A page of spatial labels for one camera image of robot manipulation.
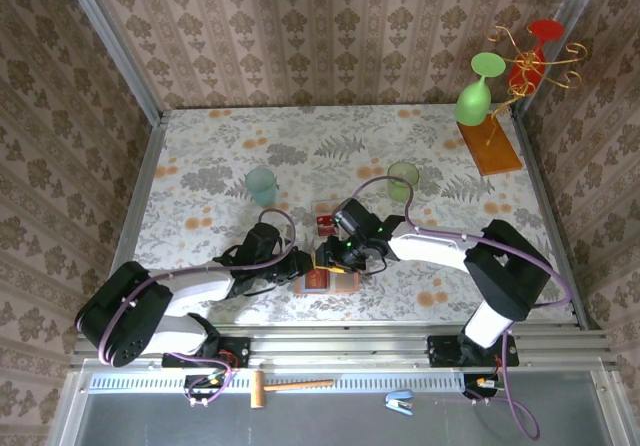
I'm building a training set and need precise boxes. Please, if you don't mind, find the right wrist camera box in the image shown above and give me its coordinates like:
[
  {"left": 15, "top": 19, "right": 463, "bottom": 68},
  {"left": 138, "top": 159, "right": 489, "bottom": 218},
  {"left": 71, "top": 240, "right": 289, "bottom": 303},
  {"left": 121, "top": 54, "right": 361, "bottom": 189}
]
[{"left": 332, "top": 198, "right": 374, "bottom": 235}]

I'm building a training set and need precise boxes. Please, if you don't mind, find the green plastic cup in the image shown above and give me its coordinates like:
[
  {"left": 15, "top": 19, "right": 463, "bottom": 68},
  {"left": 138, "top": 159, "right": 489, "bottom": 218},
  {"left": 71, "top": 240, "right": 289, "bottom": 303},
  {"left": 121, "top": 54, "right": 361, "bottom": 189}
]
[{"left": 387, "top": 161, "right": 420, "bottom": 203}]

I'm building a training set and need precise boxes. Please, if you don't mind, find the clear plastic box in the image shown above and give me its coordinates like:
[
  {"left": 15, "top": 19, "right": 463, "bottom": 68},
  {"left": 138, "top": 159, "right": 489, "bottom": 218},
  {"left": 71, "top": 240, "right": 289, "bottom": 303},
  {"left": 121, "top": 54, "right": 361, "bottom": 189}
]
[{"left": 310, "top": 198, "right": 351, "bottom": 240}]

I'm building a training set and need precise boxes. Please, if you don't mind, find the floral print tablecloth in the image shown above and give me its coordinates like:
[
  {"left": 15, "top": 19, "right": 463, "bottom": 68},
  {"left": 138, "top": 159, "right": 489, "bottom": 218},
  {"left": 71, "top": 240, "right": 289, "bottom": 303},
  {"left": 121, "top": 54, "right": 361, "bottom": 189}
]
[{"left": 117, "top": 105, "right": 576, "bottom": 325}]

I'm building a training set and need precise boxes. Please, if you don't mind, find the grey metal shelf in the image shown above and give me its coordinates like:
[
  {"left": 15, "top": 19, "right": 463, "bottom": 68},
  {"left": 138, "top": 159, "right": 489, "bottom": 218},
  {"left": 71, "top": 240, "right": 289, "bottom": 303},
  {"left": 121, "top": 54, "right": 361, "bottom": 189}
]
[{"left": 64, "top": 365, "right": 621, "bottom": 446}]

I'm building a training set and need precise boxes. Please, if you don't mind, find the red plastic wine glass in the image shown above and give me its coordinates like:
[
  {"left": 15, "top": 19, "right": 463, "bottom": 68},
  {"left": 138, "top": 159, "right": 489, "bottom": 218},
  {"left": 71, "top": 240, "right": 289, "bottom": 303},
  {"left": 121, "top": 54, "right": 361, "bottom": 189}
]
[{"left": 507, "top": 19, "right": 565, "bottom": 95}]

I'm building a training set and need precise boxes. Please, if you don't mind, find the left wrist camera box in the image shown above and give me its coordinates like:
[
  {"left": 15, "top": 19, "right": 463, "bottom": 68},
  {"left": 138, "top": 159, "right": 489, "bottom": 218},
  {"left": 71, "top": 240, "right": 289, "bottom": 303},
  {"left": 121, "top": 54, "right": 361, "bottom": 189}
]
[{"left": 244, "top": 221, "right": 282, "bottom": 257}]

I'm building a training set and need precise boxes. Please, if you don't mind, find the teal plastic cup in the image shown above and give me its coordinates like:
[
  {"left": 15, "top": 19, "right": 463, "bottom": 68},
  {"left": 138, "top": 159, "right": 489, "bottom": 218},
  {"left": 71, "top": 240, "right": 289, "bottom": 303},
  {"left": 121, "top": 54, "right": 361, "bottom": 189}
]
[{"left": 244, "top": 166, "right": 279, "bottom": 209}]

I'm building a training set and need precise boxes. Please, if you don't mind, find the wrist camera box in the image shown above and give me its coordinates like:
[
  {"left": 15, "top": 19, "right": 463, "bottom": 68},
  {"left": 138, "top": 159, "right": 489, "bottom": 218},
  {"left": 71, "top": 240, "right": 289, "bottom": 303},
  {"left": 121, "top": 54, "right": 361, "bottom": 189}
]
[
  {"left": 332, "top": 198, "right": 374, "bottom": 235},
  {"left": 244, "top": 221, "right": 282, "bottom": 257}
]

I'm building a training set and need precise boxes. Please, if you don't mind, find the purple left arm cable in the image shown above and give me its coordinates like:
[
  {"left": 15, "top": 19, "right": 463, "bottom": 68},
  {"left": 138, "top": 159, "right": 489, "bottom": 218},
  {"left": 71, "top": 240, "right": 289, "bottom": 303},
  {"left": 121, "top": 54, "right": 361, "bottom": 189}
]
[{"left": 97, "top": 208, "right": 297, "bottom": 407}]

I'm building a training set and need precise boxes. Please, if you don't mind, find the wooden mallet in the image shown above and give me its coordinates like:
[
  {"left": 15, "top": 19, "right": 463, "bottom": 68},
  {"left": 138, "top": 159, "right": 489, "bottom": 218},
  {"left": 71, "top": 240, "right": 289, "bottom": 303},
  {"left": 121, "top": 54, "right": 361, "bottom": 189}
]
[{"left": 249, "top": 370, "right": 335, "bottom": 410}]

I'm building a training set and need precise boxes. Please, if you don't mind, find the aluminium extrusion frame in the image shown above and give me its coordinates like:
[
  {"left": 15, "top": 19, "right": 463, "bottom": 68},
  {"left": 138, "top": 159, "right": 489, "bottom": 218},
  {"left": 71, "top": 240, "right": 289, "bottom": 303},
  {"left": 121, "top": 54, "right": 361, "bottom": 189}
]
[{"left": 47, "top": 0, "right": 621, "bottom": 446}]

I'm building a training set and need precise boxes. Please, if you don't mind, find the blue stapler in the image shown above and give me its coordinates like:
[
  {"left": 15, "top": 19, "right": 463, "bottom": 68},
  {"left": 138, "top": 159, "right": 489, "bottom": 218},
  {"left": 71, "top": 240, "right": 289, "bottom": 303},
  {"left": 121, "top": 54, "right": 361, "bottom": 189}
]
[{"left": 383, "top": 389, "right": 415, "bottom": 416}]

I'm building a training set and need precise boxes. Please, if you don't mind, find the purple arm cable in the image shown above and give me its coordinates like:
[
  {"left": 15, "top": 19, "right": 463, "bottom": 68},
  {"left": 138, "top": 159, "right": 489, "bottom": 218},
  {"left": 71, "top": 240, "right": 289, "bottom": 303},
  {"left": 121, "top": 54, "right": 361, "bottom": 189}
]
[
  {"left": 97, "top": 208, "right": 297, "bottom": 407},
  {"left": 349, "top": 175, "right": 574, "bottom": 442}
]

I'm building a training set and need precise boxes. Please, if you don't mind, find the black power connector block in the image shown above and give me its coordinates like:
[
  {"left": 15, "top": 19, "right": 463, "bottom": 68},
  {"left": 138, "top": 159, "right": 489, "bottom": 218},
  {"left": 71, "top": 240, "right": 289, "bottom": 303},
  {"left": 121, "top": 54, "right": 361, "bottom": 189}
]
[
  {"left": 462, "top": 373, "right": 504, "bottom": 403},
  {"left": 183, "top": 373, "right": 235, "bottom": 408}
]

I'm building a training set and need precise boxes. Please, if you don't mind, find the green plastic wine glass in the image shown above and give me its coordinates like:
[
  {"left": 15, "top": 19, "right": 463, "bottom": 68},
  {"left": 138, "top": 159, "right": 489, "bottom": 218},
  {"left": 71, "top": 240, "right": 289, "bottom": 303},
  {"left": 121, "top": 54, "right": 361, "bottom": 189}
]
[{"left": 453, "top": 52, "right": 507, "bottom": 127}]

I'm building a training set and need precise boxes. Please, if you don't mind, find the slotted metal cable duct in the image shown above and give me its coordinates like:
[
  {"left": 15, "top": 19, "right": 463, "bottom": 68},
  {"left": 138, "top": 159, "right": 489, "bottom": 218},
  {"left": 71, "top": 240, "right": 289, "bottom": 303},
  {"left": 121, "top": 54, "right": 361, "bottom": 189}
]
[{"left": 87, "top": 371, "right": 464, "bottom": 395}]

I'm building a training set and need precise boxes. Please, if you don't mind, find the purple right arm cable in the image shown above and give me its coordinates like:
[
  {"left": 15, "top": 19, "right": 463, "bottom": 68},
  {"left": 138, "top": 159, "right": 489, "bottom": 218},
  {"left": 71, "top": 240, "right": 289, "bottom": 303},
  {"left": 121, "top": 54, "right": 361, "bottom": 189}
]
[{"left": 349, "top": 175, "right": 574, "bottom": 442}]

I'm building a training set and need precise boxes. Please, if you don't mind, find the gold wire rack wooden base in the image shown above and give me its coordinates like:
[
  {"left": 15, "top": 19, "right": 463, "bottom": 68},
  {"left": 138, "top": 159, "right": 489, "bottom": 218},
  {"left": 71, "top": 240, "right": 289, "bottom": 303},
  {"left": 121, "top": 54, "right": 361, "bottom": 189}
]
[{"left": 457, "top": 24, "right": 589, "bottom": 176}]

